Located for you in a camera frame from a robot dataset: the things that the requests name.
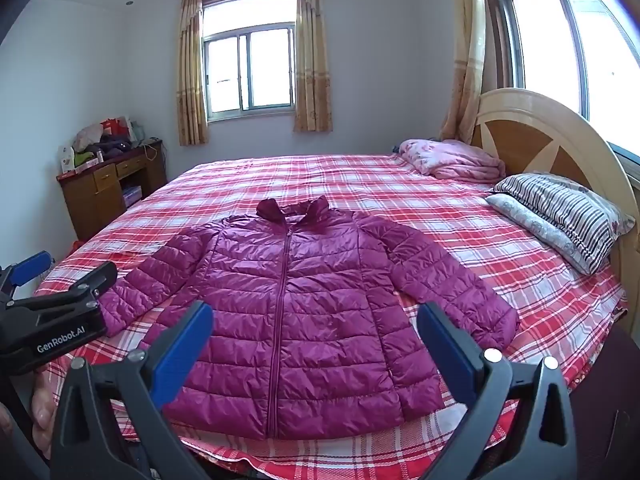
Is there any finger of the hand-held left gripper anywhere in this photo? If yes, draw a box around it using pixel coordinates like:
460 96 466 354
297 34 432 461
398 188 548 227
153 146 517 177
10 261 119 312
0 251 55 307

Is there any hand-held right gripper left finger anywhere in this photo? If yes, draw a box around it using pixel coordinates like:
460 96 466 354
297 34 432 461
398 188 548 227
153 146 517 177
49 301 215 480

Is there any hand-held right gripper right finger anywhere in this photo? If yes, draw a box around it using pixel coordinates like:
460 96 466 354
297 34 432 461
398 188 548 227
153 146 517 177
416 301 593 480

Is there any magenta puffer jacket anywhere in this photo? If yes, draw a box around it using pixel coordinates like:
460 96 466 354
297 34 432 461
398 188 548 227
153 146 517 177
97 196 520 443

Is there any dark purple clothes pile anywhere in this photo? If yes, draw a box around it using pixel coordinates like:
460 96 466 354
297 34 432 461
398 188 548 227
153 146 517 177
97 132 135 157

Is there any person's left hand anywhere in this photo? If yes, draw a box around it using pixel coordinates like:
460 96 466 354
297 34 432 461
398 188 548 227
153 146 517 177
30 374 60 461

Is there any wooden desk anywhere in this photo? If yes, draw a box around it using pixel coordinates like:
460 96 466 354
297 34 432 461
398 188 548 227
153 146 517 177
56 140 168 242

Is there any pale pink cloth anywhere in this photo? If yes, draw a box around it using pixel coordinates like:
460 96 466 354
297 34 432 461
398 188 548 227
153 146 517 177
74 124 106 153

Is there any grey floral pillow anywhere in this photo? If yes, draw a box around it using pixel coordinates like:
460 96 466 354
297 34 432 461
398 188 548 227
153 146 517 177
485 194 598 276

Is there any white plastic bag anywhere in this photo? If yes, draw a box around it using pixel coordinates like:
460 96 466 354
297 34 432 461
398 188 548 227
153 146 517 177
120 116 147 146

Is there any striped pillow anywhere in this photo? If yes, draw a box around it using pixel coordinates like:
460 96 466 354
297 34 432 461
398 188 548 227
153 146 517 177
492 172 636 273

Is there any pink folded blanket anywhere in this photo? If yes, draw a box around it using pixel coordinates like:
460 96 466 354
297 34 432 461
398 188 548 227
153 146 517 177
397 138 507 182

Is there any bed with red plaid sheet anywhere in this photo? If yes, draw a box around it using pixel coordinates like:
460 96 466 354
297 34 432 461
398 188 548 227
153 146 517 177
32 152 630 480

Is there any beige patterned curtain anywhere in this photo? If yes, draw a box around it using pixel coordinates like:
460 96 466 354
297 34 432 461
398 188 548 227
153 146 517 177
174 0 210 147
292 0 333 134

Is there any wooden headboard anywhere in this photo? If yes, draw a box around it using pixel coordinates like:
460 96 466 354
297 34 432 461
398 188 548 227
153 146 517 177
472 87 640 306

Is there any sliding window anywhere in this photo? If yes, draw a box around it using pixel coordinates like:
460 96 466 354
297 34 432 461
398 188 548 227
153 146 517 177
201 0 297 121

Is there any tall beige curtain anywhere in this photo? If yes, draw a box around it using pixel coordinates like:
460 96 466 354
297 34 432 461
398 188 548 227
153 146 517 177
439 0 487 145

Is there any large side window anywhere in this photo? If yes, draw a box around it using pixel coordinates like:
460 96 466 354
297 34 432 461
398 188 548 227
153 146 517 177
482 0 640 161

